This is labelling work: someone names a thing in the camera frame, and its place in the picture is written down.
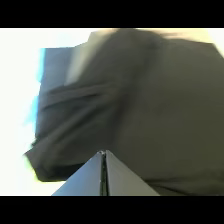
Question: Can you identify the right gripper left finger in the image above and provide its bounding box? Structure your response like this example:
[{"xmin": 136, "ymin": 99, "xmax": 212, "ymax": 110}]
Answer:
[{"xmin": 51, "ymin": 150, "xmax": 105, "ymax": 197}]

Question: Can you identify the black garment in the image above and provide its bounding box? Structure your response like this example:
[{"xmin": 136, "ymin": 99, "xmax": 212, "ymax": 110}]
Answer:
[{"xmin": 23, "ymin": 28, "xmax": 224, "ymax": 197}]

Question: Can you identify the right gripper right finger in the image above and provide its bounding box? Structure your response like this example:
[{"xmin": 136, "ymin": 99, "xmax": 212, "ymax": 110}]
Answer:
[{"xmin": 103, "ymin": 150, "xmax": 161, "ymax": 197}]

